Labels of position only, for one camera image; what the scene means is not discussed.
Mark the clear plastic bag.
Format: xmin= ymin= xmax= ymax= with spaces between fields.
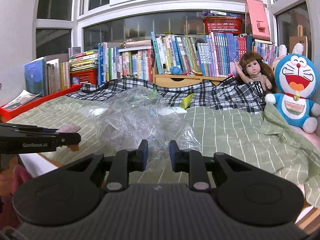
xmin=80 ymin=87 xmax=201 ymax=171

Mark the upright books far left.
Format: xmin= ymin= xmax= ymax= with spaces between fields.
xmin=24 ymin=57 xmax=72 ymax=97

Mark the row of books centre left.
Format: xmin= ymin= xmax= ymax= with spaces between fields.
xmin=97 ymin=40 xmax=154 ymax=85

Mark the stack of flat books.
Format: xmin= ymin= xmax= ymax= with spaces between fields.
xmin=69 ymin=50 xmax=99 ymax=72

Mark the row of books on organizer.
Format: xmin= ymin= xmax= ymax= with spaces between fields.
xmin=151 ymin=32 xmax=279 ymax=77

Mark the red tray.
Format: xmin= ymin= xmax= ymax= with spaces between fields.
xmin=1 ymin=84 xmax=81 ymax=122

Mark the yellow green wrapper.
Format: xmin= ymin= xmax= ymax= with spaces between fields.
xmin=180 ymin=93 xmax=194 ymax=109

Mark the green checked tablecloth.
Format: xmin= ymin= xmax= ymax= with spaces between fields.
xmin=12 ymin=96 xmax=319 ymax=207

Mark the magenta knitted sleeve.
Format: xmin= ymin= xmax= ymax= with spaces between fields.
xmin=1 ymin=164 xmax=32 ymax=229

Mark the wooden desk organizer drawer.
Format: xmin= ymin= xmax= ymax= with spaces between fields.
xmin=152 ymin=68 xmax=226 ymax=88

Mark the black white plaid cloth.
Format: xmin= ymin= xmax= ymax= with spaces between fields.
xmin=67 ymin=77 xmax=266 ymax=114

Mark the red crate left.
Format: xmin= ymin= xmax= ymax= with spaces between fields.
xmin=70 ymin=68 xmax=98 ymax=85

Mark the blue yarn ball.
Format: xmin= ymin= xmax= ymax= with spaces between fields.
xmin=170 ymin=66 xmax=183 ymax=75

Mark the brown haired doll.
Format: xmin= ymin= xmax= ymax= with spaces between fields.
xmin=234 ymin=51 xmax=276 ymax=94

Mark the blue Doraemon plush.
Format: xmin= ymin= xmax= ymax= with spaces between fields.
xmin=265 ymin=54 xmax=319 ymax=133

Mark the red plastic basket top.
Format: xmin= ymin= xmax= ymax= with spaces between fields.
xmin=202 ymin=16 xmax=242 ymax=35

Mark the pink box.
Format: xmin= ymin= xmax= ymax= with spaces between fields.
xmin=245 ymin=0 xmax=271 ymax=41

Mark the pink white rabbit plush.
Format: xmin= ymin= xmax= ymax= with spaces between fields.
xmin=271 ymin=43 xmax=304 ymax=74

